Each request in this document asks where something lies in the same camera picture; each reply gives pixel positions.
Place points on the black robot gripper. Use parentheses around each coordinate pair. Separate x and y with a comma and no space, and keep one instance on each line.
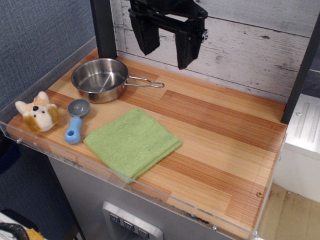
(185,18)

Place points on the green towel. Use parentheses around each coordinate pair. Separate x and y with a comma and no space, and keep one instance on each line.
(131,144)

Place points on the blue grey toy spoon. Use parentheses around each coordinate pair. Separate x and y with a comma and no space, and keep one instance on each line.
(77,109)

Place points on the stainless steel pan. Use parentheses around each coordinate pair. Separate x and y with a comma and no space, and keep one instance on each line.
(104,80)

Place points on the plush dog head toy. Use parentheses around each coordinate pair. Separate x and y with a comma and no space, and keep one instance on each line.
(40,115)

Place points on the clear acrylic table guard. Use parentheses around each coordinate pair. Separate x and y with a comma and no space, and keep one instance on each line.
(174,156)

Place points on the grey cabinet with buttons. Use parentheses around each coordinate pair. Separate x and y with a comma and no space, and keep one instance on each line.
(162,205)

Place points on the white side cabinet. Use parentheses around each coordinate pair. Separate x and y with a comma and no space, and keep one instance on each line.
(298,168)

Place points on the yellow object at corner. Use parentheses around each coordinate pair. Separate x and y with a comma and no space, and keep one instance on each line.
(34,235)

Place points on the dark vertical frame post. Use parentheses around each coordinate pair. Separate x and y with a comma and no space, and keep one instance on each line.
(104,28)

